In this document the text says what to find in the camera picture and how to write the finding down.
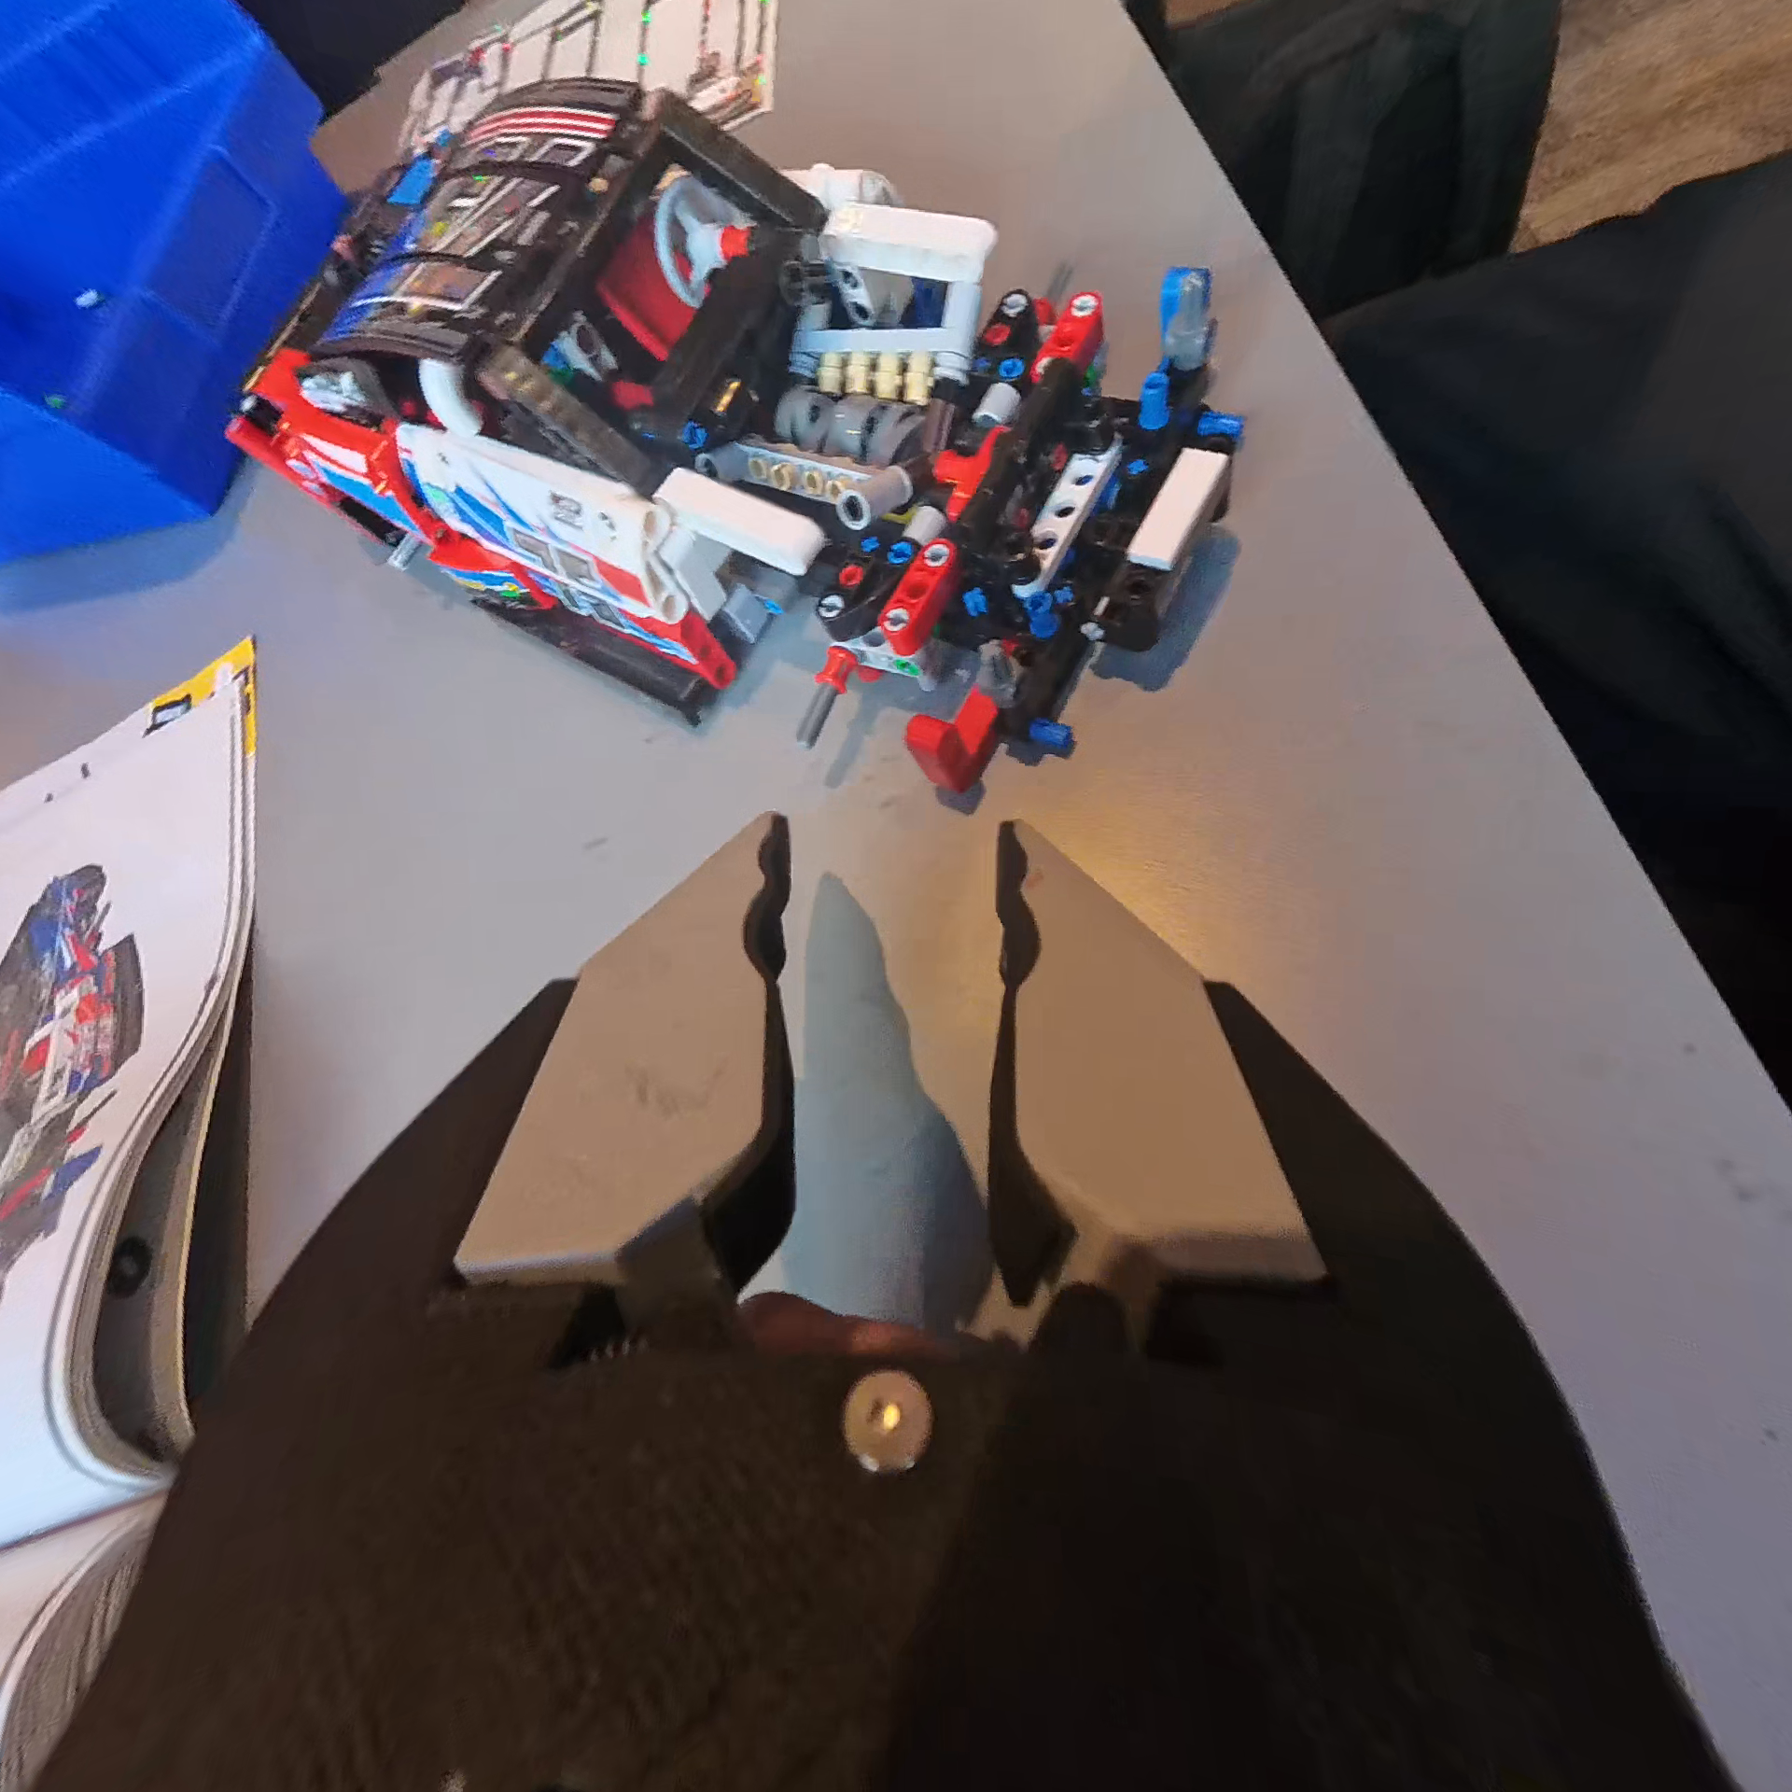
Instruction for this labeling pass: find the open instruction booklet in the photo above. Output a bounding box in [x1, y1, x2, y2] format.
[0, 638, 260, 1786]

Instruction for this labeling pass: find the black backpack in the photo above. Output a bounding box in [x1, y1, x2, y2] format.
[1126, 0, 1563, 316]

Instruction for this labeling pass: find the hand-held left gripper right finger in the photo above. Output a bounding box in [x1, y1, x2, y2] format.
[984, 819, 1326, 1315]

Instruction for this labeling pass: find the blue plastic bin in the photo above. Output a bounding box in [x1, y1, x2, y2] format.
[0, 0, 353, 566]

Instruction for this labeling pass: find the brick-built toy race car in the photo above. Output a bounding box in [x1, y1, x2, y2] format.
[228, 77, 1249, 793]

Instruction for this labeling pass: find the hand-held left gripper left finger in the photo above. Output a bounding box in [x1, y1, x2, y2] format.
[451, 811, 797, 1296]

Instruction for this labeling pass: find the holographic sticker sheet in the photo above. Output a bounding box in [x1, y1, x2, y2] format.
[400, 0, 779, 143]

